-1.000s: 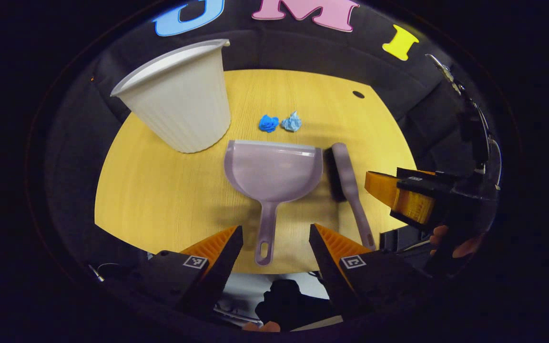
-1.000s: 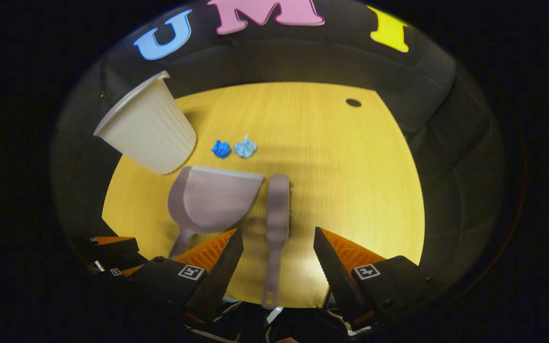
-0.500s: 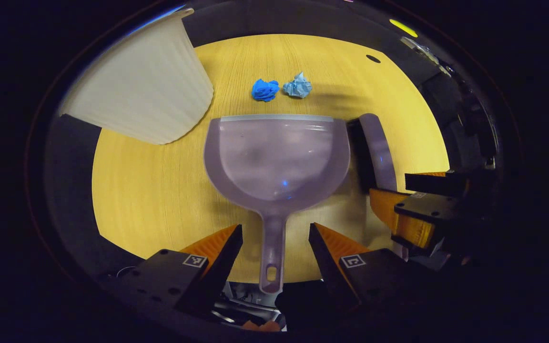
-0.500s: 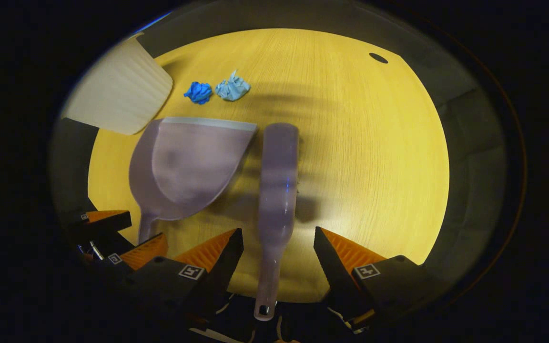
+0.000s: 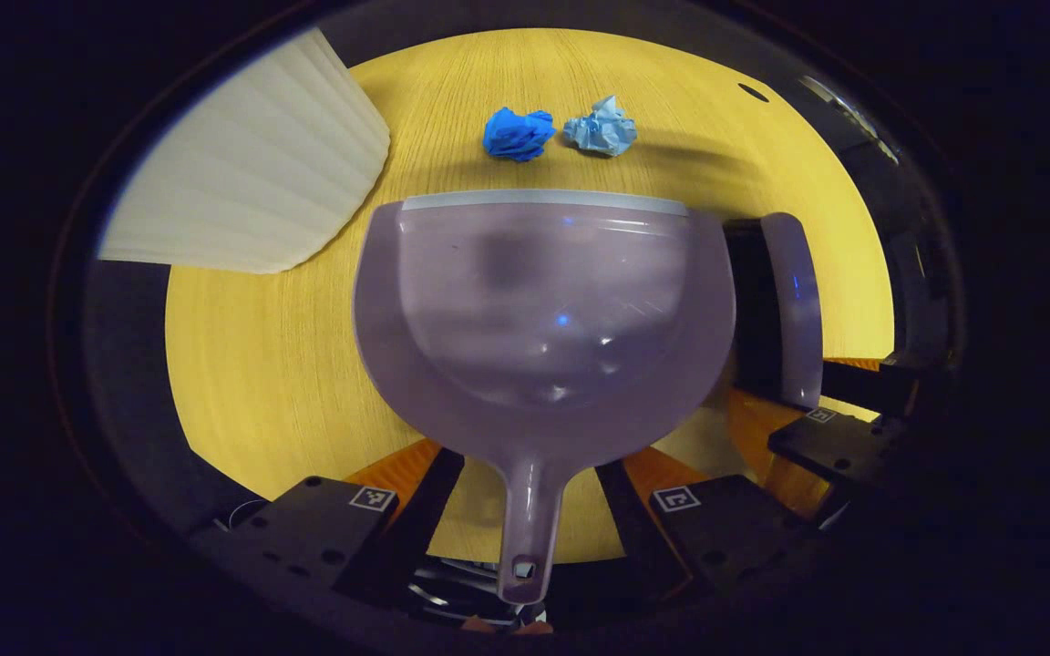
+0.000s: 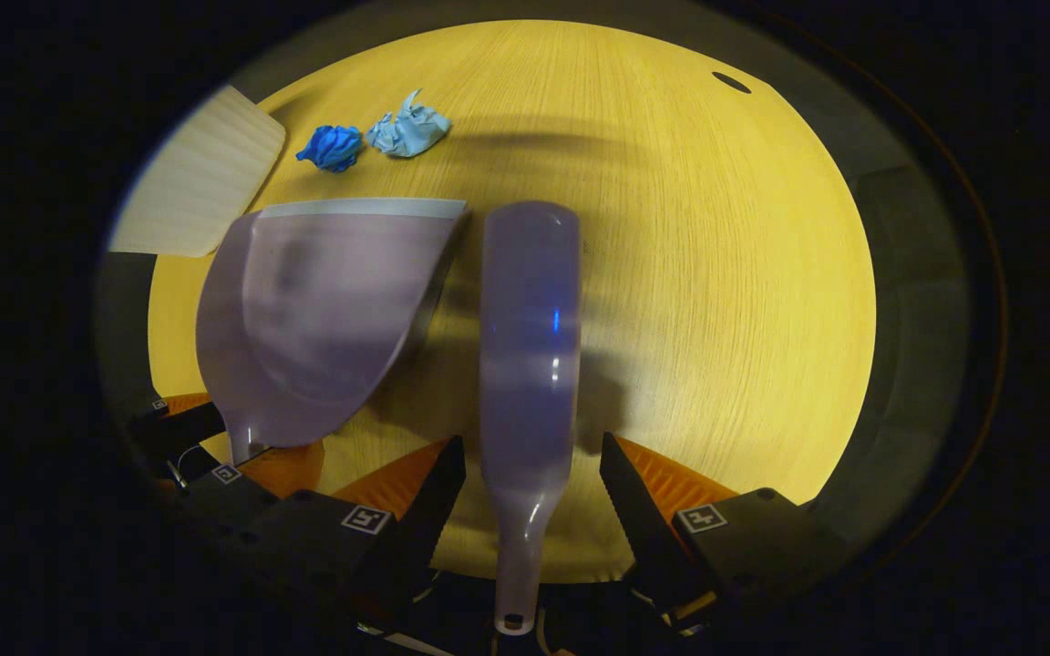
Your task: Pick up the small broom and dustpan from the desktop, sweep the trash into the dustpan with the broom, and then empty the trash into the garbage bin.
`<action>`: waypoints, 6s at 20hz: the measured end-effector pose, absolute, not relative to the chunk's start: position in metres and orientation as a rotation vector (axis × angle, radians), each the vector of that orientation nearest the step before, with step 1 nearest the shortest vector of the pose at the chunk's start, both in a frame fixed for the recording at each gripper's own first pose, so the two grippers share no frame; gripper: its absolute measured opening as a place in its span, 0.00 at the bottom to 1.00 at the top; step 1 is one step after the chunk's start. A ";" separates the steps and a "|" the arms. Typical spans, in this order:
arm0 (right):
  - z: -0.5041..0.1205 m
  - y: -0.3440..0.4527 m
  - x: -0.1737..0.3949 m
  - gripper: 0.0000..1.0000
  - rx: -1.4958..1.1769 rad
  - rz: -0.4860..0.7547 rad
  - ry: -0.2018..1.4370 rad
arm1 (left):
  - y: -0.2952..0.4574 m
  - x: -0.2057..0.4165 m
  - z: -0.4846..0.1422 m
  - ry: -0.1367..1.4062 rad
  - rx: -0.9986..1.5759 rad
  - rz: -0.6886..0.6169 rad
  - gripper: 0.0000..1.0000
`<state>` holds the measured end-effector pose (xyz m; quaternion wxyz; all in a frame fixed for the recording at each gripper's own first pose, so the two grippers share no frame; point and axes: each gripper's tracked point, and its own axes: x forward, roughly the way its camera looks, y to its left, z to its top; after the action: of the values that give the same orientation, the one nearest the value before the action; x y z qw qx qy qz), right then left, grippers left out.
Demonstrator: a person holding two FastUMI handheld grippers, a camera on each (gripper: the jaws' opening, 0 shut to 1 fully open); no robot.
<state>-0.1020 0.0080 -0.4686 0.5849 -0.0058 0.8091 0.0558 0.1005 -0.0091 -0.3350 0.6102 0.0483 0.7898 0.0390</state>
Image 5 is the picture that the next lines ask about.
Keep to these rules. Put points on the small lilac broom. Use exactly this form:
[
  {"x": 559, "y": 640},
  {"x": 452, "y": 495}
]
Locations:
[{"x": 794, "y": 310}]

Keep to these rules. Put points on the wooden desktop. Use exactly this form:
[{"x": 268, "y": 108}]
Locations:
[{"x": 270, "y": 364}]

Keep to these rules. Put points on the dark blue paper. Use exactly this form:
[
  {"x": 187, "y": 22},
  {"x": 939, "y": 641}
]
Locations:
[{"x": 518, "y": 134}]

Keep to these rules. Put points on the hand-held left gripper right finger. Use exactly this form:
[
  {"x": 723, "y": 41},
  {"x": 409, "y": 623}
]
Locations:
[{"x": 630, "y": 519}]

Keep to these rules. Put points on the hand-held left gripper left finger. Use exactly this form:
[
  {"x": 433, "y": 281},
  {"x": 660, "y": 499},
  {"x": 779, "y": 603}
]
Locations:
[{"x": 425, "y": 519}]

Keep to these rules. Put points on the light blue paper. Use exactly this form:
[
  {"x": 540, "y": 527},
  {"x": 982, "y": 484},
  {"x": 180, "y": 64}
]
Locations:
[{"x": 602, "y": 128}]

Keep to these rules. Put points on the white garbage bin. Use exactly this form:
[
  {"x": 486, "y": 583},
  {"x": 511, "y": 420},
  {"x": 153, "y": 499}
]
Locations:
[{"x": 252, "y": 173}]

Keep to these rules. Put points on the lilac plastic dustpan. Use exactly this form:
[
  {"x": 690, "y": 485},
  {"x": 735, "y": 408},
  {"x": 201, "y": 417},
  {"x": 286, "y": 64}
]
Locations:
[{"x": 543, "y": 310}]

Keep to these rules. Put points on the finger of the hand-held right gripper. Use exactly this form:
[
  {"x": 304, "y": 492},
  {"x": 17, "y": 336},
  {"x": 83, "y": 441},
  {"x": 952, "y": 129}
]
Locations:
[
  {"x": 839, "y": 446},
  {"x": 862, "y": 387}
]

